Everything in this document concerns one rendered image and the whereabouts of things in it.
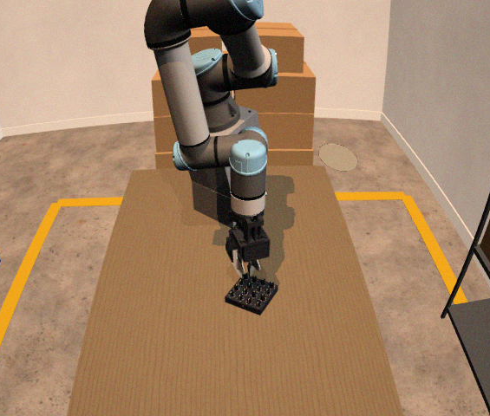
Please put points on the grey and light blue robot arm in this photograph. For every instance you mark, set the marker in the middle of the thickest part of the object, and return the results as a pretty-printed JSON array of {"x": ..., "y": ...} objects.
[{"x": 217, "y": 75}]

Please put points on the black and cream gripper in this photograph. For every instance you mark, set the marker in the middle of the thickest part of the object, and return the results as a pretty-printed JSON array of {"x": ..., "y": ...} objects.
[{"x": 254, "y": 248}]

